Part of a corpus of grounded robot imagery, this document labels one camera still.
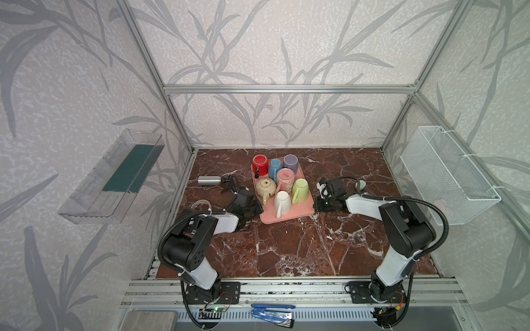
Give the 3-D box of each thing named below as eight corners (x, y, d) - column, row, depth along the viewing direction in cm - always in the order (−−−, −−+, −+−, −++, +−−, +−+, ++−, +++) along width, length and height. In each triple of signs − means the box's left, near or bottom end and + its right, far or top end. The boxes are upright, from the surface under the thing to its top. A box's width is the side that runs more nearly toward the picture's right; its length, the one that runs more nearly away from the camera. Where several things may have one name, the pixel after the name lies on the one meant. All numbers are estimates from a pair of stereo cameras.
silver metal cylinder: (198, 186, 107) (196, 181, 104) (200, 181, 109) (198, 176, 106) (221, 186, 107) (219, 181, 104) (222, 181, 109) (220, 176, 106)
